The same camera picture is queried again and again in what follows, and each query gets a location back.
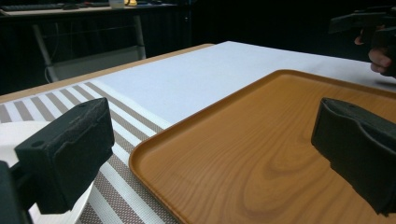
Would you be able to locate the grey folding chair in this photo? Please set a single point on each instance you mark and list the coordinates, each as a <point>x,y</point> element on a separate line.
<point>90,59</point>

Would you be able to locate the wooden tray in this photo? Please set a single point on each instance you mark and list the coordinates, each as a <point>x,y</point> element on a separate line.
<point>249,155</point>

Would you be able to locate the white plate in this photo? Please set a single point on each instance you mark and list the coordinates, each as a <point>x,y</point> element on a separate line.
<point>18,137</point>

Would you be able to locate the black keyboard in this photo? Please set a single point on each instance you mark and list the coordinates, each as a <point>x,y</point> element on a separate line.
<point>31,6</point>

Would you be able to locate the desk with keyboard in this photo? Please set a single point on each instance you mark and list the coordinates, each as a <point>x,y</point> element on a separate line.
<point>87,9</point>

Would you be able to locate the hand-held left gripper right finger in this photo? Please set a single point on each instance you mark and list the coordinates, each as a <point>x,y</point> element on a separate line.
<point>358,149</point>

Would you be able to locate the white table mat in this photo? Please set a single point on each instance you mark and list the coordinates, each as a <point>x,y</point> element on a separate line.
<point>199,81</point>

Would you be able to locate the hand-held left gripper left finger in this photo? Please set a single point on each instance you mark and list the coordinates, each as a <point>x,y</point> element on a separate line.
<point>67,155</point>

